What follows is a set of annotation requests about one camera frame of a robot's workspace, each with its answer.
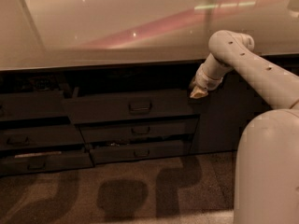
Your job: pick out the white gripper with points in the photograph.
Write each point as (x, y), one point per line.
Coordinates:
(206, 80)

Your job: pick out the dark drawer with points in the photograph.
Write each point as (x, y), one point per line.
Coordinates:
(142, 151)
(129, 105)
(47, 163)
(31, 105)
(47, 136)
(129, 131)

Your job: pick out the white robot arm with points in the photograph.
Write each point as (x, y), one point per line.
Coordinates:
(267, 160)

